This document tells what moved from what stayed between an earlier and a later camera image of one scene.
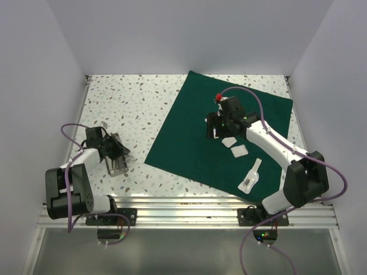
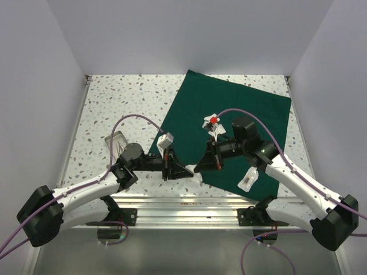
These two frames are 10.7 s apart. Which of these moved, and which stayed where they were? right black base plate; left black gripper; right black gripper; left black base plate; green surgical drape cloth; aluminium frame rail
Moved: right black gripper; left black gripper
Stayed: right black base plate; aluminium frame rail; left black base plate; green surgical drape cloth
